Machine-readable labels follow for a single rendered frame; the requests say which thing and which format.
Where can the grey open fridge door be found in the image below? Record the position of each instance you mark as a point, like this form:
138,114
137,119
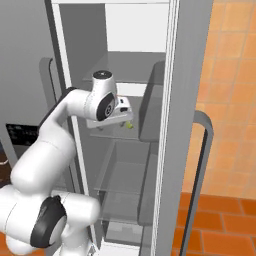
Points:
186,66

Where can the grey fridge cabinet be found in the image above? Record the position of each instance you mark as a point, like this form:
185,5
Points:
83,40

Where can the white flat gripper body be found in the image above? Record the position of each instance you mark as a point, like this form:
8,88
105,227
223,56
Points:
110,120

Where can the dark grey door bin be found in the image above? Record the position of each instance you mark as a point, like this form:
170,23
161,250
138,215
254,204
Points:
148,186
153,110

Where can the clear fridge drawer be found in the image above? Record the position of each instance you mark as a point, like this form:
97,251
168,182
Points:
120,206
123,166

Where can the grey closed fridge door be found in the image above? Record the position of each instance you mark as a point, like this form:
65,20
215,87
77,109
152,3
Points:
23,66

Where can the yellow-green lemon wedge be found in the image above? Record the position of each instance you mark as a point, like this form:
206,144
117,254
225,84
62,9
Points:
129,125

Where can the glass fridge shelf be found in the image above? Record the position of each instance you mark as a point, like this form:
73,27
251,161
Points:
133,66
116,133

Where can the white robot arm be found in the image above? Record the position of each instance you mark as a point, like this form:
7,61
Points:
50,150

